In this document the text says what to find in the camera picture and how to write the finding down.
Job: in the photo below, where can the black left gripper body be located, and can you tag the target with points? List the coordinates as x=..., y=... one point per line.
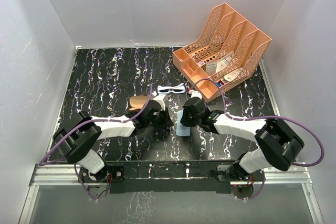
x=154, y=123

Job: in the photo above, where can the brown glasses case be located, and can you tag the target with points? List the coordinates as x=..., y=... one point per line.
x=137, y=102

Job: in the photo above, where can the grey folded pouch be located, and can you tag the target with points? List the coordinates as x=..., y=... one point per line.
x=211, y=68

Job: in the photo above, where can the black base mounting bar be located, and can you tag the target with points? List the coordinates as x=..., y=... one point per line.
x=119, y=181

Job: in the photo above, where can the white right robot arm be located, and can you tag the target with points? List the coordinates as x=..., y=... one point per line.
x=279, y=145

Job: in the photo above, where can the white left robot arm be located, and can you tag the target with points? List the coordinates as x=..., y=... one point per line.
x=77, y=148

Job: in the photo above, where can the aluminium frame rail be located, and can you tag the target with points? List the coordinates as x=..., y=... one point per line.
x=59, y=174

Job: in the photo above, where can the white round disc item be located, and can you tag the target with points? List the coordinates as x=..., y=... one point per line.
x=232, y=75

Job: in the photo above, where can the red and blue small items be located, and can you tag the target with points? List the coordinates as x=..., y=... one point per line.
x=220, y=83

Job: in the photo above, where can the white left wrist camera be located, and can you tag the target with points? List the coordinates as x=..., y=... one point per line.
x=161, y=98

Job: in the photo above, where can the light blue cleaning cloth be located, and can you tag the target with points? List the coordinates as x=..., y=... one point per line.
x=180, y=129

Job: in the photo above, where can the white sunglasses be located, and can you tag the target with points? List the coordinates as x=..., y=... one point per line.
x=178, y=89

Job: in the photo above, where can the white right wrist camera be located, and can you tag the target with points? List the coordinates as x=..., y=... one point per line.
x=194, y=94

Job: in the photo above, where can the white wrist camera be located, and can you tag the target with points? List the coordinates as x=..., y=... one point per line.
x=161, y=98
x=194, y=94

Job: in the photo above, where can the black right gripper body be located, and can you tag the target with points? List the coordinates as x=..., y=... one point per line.
x=189, y=120

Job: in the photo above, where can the peach plastic desk organizer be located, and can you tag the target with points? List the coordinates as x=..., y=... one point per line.
x=228, y=39

